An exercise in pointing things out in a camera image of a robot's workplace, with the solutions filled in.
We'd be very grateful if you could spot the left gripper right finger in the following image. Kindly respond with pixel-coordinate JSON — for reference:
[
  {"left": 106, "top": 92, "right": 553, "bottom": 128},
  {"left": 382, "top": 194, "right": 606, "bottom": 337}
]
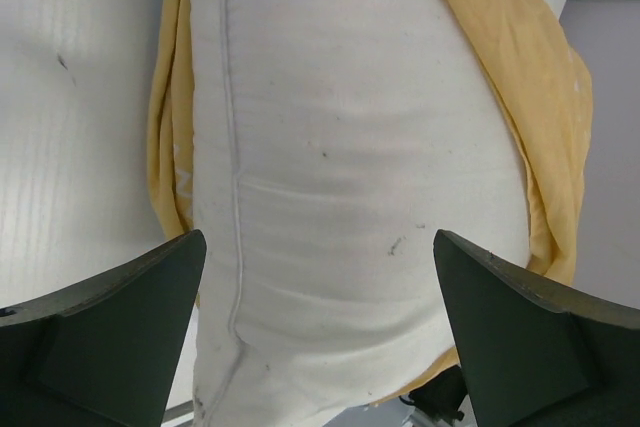
[{"left": 434, "top": 230, "right": 639, "bottom": 427}]

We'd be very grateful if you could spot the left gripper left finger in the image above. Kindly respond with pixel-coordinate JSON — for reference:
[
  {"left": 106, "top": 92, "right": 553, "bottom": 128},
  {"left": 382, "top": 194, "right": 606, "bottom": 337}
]
[{"left": 1, "top": 230, "right": 206, "bottom": 426}]

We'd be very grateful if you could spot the blue yellow pikachu pillowcase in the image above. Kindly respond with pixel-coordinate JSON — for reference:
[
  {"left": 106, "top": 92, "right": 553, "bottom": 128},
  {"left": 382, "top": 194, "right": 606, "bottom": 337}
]
[{"left": 147, "top": 0, "right": 593, "bottom": 401}]

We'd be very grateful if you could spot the white pillow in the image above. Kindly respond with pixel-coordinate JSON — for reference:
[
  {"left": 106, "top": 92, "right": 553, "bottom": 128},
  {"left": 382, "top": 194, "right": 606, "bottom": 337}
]
[{"left": 190, "top": 0, "right": 535, "bottom": 426}]

